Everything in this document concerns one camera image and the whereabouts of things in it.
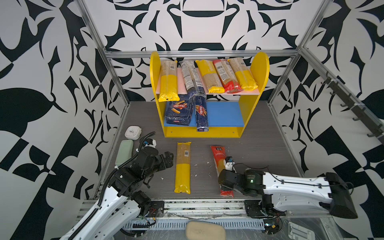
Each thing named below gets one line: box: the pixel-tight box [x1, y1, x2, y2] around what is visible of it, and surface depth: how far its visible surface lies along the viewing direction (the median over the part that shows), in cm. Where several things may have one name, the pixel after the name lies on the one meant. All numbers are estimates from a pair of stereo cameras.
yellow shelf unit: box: [150, 51, 270, 137], surface depth 77 cm
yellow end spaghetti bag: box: [227, 57, 258, 91], surface depth 74 cm
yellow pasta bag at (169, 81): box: [158, 60, 180, 102], surface depth 71 cm
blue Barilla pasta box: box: [165, 94, 193, 126], surface depth 89 cm
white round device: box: [124, 125, 142, 140], surface depth 101 cm
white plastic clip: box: [288, 222, 316, 240], surface depth 69 cm
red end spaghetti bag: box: [212, 59, 243, 94], surface depth 73 cm
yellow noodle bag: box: [195, 59, 225, 94], surface depth 74 cm
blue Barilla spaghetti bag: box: [195, 96, 209, 132], surface depth 91 cm
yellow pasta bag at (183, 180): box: [174, 141, 192, 195], surface depth 88 cm
